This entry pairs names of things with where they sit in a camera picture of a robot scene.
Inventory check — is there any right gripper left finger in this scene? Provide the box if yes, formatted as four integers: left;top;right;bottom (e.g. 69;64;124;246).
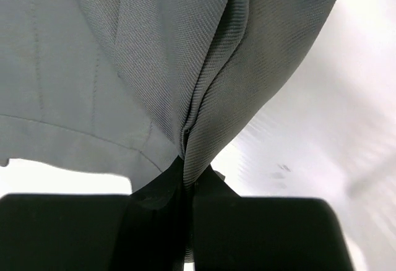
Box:
1;158;185;270

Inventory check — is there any grey pleated skirt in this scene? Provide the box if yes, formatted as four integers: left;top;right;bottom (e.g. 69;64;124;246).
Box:
0;0;350;195

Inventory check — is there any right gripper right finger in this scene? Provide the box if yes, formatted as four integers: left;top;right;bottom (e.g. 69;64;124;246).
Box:
192;166;353;271

